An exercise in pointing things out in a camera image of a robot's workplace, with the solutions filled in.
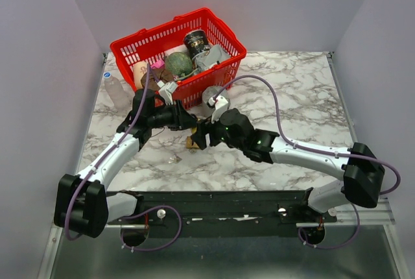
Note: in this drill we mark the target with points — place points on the grey wrapped bundle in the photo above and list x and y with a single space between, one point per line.
206 60

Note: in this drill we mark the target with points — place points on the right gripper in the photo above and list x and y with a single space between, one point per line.
204 127

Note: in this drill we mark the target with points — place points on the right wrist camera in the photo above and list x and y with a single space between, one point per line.
220 105

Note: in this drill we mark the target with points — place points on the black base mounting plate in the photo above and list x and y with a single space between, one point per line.
204 214

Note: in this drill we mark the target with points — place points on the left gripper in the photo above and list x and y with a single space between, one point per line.
181 119

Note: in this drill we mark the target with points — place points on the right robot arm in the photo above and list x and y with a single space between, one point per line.
357 172

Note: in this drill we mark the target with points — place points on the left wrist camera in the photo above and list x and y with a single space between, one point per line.
166 90

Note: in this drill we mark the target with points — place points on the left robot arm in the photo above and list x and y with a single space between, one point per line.
83 206

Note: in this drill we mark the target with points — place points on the pink small box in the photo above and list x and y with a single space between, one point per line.
158 64

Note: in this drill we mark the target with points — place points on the brown fabric pouch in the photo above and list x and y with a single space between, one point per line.
156 73

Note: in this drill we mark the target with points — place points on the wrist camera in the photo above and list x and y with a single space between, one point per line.
166 90
220 105

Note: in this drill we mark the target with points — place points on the brass padlock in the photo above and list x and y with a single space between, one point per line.
190 144

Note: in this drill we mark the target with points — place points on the red plastic shopping basket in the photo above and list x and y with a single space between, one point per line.
151 45

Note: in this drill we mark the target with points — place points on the grey taped cylinder roll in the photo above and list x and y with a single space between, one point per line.
206 95

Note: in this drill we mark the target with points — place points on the clear plastic water bottle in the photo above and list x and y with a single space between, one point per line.
116 92

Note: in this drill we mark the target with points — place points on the black printed can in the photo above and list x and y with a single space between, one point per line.
196 43

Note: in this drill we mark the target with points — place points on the green round melon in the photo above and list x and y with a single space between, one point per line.
179 64

